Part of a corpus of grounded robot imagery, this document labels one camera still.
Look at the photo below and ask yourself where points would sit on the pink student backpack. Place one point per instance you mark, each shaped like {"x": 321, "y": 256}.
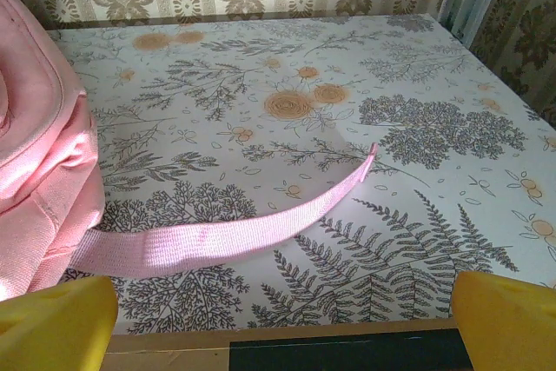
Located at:
{"x": 43, "y": 127}

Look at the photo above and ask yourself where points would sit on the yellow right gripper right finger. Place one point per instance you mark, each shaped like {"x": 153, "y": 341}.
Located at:
{"x": 508, "y": 327}

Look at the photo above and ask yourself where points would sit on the floral printed table sheet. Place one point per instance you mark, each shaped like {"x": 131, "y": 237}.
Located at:
{"x": 260, "y": 62}

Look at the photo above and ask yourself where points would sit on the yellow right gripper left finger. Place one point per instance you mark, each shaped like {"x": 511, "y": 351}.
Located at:
{"x": 56, "y": 327}

